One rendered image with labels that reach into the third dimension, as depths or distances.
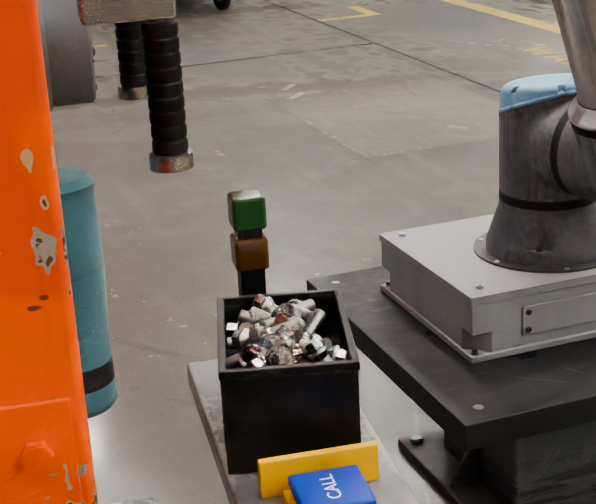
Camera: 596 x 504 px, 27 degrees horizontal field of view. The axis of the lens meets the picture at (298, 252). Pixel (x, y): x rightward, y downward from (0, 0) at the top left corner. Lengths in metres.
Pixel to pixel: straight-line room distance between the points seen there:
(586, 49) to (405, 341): 0.53
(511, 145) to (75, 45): 0.80
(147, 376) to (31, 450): 1.77
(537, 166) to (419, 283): 0.27
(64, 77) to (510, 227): 0.84
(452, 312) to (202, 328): 1.00
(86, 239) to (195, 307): 1.61
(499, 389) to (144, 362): 1.05
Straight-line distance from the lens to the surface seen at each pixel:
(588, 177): 1.81
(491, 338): 1.86
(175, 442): 2.32
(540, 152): 1.87
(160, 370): 2.60
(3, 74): 0.75
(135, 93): 1.57
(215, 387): 1.47
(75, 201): 1.28
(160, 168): 1.24
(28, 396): 0.82
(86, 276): 1.30
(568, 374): 1.83
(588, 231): 1.95
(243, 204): 1.44
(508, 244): 1.94
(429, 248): 2.01
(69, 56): 1.34
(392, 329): 1.97
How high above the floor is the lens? 1.09
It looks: 20 degrees down
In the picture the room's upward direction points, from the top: 3 degrees counter-clockwise
